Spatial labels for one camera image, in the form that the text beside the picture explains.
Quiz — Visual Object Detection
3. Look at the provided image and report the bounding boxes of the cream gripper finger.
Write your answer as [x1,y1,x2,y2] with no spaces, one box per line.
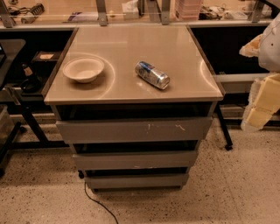
[241,73,280,133]
[239,34,262,58]

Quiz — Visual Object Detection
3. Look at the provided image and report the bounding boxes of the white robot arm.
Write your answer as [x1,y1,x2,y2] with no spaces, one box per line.
[239,20,280,132]

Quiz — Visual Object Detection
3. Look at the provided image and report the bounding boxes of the grey top drawer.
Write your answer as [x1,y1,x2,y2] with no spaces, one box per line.
[56,117,212,144]

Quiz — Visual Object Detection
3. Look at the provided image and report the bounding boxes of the grey drawer cabinet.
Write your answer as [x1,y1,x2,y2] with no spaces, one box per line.
[45,25,223,178]

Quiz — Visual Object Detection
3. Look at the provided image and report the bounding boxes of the pink stacked trays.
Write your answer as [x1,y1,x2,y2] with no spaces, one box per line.
[175,0,203,21]

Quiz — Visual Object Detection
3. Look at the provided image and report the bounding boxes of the silver blue soda can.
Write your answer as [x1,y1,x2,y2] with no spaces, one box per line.
[135,61,170,90]

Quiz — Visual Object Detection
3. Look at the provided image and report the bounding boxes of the white tissue box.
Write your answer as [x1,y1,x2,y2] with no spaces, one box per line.
[122,0,139,19]

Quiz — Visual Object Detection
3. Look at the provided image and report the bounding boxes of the white paper bowl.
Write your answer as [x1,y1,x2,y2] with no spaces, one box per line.
[63,57,105,83]

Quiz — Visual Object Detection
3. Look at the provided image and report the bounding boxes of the black coiled tool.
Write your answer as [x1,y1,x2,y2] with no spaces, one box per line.
[21,3,45,24]

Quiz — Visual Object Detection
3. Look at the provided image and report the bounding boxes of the dark bottle on shelf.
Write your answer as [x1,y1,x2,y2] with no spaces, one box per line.
[20,63,42,94]

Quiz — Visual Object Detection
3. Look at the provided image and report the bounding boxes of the grey right bench frame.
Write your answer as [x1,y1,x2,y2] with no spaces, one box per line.
[213,73,280,151]

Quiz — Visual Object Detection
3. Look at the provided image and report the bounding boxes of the black power cable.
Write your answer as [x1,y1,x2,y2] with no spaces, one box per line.
[83,181,120,224]

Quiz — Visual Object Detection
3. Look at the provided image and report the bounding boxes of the black side table frame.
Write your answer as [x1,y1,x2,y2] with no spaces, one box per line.
[0,38,67,177]

